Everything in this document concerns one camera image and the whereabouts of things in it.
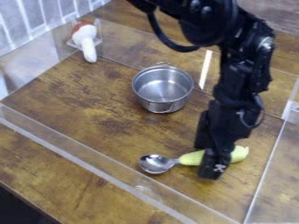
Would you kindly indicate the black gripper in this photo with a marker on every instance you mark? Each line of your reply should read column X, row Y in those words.
column 219, row 130

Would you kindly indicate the green handled metal spoon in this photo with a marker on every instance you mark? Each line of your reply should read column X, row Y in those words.
column 156, row 164

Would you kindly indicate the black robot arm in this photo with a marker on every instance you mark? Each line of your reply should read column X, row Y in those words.
column 219, row 23

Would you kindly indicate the small steel pot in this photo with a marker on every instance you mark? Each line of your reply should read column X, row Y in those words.
column 161, row 87

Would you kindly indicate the red white toy mushroom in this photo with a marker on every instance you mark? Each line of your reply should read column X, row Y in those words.
column 83, row 34

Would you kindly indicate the clear acrylic enclosure wall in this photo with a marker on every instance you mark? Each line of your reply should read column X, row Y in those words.
column 180, row 206

